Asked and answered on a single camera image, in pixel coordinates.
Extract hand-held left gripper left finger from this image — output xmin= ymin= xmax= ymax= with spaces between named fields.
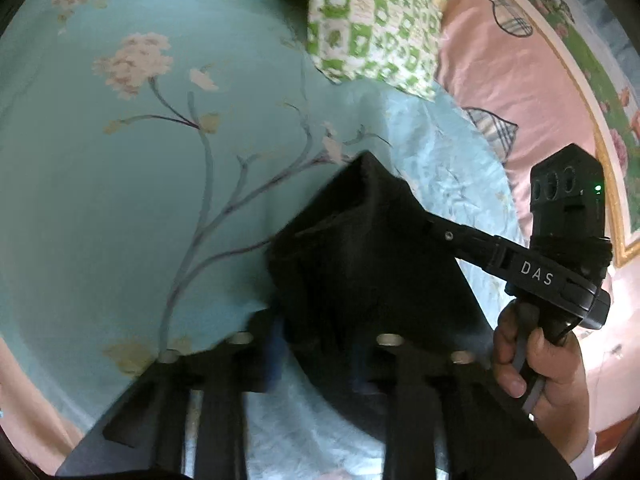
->
xmin=55 ymin=305 xmax=287 ymax=480

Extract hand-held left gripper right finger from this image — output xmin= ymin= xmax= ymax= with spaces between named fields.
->
xmin=350 ymin=332 xmax=577 ymax=480

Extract pink quilt with plaid hearts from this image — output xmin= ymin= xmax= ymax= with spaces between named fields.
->
xmin=435 ymin=0 xmax=631 ymax=241

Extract person's right forearm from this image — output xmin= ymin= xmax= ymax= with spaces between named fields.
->
xmin=562 ymin=427 xmax=601 ymax=480

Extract black pants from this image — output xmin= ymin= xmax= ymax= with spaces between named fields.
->
xmin=265 ymin=151 xmax=501 ymax=441

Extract person's right hand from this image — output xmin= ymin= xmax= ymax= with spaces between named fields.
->
xmin=492 ymin=302 xmax=592 ymax=463

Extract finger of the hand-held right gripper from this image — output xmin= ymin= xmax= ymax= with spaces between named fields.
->
xmin=422 ymin=215 xmax=501 ymax=272

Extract blue floral bedsheet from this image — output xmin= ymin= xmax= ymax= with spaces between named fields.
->
xmin=0 ymin=0 xmax=531 ymax=480

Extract yellow green patterned pillow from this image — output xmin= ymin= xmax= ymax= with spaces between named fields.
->
xmin=197 ymin=0 xmax=452 ymax=102

